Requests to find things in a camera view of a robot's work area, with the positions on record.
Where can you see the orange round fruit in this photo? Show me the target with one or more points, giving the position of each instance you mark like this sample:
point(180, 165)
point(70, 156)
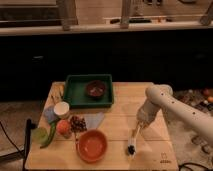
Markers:
point(64, 128)

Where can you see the blue grey cloth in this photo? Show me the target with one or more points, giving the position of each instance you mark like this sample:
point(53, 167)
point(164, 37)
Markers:
point(93, 120)

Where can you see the white brush with black bristles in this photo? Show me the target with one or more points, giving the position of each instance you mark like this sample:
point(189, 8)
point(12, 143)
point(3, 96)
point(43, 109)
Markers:
point(131, 148)

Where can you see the green chili pepper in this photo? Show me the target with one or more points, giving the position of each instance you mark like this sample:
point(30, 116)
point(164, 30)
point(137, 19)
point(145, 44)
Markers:
point(50, 136)

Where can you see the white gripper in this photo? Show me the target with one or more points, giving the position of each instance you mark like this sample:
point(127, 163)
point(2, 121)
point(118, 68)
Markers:
point(147, 113)

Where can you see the black clamp post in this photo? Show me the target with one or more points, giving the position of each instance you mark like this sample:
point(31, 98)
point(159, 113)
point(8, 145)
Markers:
point(29, 127)

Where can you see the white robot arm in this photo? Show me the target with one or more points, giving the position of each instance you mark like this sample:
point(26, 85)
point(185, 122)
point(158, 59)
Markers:
point(161, 97)

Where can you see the light green round object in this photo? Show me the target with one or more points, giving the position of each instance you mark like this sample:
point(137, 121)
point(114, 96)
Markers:
point(39, 135)

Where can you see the dark red small bowl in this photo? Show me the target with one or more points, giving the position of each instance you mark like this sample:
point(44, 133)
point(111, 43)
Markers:
point(95, 89)

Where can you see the green plastic tray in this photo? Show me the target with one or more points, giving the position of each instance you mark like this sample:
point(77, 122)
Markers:
point(75, 95)

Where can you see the white cup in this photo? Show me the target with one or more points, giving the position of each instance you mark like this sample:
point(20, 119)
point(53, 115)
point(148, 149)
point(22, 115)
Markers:
point(61, 109)

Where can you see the brown patterned item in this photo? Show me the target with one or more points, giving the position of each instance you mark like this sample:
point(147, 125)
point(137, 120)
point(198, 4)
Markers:
point(78, 124)

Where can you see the orange bowl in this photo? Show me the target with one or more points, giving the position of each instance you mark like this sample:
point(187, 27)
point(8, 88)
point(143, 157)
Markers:
point(92, 146)

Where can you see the purple blue sponge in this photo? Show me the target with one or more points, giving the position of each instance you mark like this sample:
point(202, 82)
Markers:
point(50, 115)

